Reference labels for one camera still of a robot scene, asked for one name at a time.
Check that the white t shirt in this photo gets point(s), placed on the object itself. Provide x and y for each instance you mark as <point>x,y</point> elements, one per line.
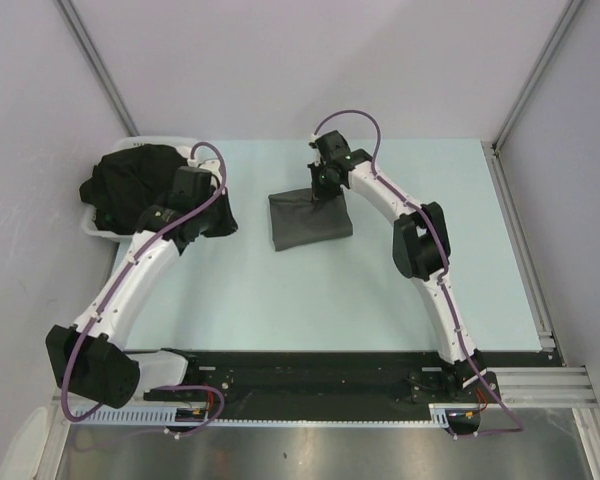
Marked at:
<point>184,151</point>

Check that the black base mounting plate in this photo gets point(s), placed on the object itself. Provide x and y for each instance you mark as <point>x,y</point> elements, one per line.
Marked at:
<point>306,385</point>

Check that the aluminium left corner post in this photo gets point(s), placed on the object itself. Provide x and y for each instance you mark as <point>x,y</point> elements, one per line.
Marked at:
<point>88,48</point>

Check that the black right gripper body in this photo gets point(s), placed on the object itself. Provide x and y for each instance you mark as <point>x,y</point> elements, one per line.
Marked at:
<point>322,184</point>

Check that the black t shirt pile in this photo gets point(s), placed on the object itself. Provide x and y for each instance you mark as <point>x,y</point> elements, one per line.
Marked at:
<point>125,183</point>

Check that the white plastic laundry bin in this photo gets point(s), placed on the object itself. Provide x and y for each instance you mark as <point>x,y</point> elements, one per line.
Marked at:
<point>89,216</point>

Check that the aluminium front frame rail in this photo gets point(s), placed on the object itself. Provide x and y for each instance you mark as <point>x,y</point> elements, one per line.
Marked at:
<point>552,386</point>

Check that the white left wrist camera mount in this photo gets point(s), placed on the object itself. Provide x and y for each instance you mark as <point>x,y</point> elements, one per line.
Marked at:
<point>212,165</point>

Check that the aluminium corner post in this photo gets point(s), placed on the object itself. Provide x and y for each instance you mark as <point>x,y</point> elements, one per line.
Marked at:
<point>88,48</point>
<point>541,65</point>

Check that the aluminium right corner post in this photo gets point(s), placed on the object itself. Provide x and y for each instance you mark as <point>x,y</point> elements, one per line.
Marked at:
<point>541,65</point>

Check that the light blue cable duct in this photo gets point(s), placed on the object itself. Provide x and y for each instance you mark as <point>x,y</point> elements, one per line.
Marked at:
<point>159,416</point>

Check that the dark grey t shirt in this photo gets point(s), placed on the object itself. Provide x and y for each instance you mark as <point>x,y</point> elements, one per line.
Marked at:
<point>298,219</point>

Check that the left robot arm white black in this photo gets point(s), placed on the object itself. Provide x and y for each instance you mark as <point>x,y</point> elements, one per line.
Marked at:
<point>89,357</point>

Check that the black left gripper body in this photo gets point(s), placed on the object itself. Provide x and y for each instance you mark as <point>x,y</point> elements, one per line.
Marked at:
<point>215,218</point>

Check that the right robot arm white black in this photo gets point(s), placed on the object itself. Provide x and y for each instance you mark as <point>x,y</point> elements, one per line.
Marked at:
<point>420,245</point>

